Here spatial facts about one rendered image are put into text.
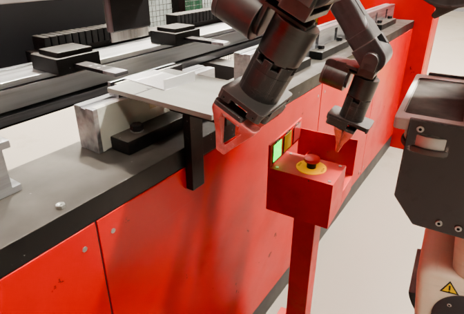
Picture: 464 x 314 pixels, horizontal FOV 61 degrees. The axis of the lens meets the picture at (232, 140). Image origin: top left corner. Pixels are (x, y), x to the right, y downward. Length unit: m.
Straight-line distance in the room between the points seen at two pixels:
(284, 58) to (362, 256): 1.56
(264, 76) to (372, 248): 1.60
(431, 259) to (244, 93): 0.41
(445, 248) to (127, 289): 0.59
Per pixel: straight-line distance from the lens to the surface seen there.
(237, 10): 0.48
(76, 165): 0.81
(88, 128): 0.83
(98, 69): 0.95
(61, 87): 1.07
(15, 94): 1.02
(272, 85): 0.48
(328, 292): 1.75
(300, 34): 0.45
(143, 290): 0.90
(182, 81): 0.81
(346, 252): 1.95
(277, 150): 0.95
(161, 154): 0.80
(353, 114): 0.94
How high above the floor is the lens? 1.24
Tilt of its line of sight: 25 degrees down
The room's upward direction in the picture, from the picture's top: straight up
